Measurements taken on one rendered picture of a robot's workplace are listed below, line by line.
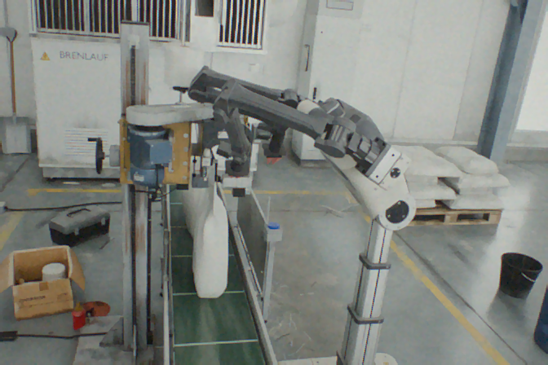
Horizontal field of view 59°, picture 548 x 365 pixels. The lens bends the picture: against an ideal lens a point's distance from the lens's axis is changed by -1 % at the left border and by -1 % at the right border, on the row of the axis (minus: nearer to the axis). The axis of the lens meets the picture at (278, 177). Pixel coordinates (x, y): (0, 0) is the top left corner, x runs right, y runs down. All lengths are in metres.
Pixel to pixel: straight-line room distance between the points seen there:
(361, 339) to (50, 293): 1.91
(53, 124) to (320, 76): 3.03
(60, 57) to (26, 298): 2.57
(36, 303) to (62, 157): 2.32
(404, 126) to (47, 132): 4.70
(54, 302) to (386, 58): 5.23
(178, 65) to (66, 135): 3.26
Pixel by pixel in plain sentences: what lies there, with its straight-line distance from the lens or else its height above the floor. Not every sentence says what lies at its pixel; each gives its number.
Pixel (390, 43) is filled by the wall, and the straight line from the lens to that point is 6.96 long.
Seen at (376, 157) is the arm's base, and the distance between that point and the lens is 1.48.
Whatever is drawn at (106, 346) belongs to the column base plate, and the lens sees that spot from 3.00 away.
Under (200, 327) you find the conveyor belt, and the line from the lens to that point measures 2.49.
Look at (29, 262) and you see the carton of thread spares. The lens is 3.62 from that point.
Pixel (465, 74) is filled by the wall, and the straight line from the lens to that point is 7.60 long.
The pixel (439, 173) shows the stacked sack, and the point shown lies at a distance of 4.86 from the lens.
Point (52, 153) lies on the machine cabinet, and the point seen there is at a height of 0.32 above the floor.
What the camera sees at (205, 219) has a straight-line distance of 2.51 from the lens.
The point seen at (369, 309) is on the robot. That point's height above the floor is 0.74.
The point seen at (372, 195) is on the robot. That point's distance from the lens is 1.70.
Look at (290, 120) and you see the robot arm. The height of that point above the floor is 1.56.
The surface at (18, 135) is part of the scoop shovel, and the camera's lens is 6.43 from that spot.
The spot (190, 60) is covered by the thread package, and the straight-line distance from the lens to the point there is 2.07.
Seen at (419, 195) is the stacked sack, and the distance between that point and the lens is 4.84.
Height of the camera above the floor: 1.87
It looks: 19 degrees down
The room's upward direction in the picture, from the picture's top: 6 degrees clockwise
